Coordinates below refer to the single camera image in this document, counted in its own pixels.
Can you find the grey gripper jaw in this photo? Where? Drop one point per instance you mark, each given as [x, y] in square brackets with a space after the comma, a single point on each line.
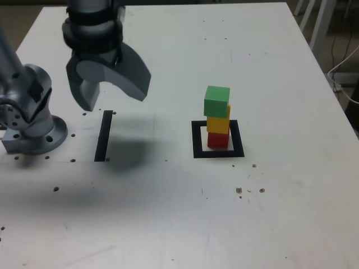
[84, 95]
[131, 78]

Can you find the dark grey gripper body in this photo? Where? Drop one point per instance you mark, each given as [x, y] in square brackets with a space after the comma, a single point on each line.
[98, 57]

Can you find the green cube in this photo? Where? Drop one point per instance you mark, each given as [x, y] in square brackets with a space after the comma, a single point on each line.
[216, 101]

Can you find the yellow cube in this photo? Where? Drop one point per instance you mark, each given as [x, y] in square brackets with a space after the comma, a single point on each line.
[218, 124]

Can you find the red cube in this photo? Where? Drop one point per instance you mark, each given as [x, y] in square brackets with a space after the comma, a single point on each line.
[218, 140]

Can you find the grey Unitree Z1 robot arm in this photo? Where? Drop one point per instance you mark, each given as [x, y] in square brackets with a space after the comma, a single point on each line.
[89, 8]

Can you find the black tape square outline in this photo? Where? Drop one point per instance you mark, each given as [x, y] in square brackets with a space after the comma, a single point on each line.
[218, 154]

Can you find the black tape strip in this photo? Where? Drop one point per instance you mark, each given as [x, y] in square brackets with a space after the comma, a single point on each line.
[103, 137]

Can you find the white furniture leg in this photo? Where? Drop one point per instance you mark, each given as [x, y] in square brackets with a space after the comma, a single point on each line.
[298, 7]
[322, 22]
[307, 14]

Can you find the white furniture base bar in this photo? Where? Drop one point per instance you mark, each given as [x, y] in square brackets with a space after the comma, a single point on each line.
[347, 78]

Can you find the black box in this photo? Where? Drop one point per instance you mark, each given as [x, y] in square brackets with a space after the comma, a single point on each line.
[354, 112]

